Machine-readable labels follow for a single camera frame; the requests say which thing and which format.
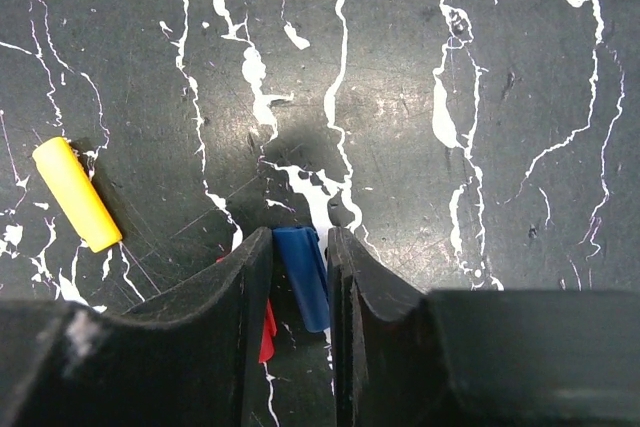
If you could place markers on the blue pen cap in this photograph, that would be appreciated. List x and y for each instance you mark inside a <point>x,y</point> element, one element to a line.
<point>306,271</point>

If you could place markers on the yellow pen cap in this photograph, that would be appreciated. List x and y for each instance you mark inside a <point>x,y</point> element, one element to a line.
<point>71,187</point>

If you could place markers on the red pen cap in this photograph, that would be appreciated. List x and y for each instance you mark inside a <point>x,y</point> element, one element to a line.
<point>267,332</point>

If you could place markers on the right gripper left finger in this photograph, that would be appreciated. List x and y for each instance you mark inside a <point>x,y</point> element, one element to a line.
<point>186,357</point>

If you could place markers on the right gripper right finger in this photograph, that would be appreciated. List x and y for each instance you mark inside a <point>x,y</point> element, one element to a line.
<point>476,358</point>

